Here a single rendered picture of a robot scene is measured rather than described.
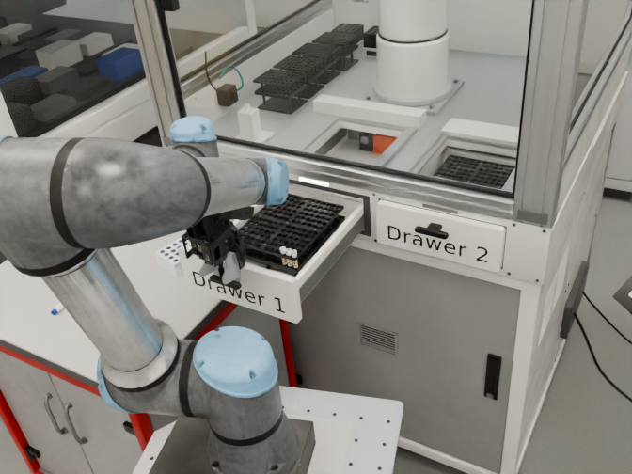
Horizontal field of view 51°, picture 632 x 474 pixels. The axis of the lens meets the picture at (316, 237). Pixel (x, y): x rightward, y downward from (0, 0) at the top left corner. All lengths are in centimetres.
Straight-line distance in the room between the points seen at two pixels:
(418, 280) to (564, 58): 64
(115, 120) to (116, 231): 151
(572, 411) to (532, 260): 96
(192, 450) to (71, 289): 45
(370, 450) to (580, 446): 114
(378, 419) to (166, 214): 69
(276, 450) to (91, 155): 58
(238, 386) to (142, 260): 82
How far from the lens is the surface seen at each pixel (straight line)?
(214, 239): 124
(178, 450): 119
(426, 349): 177
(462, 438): 197
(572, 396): 238
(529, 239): 144
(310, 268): 139
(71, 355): 153
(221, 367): 97
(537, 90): 129
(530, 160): 134
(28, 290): 177
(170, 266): 165
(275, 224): 157
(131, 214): 68
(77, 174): 68
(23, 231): 73
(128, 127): 223
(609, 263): 295
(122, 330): 91
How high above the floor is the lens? 173
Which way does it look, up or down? 35 degrees down
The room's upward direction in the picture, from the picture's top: 6 degrees counter-clockwise
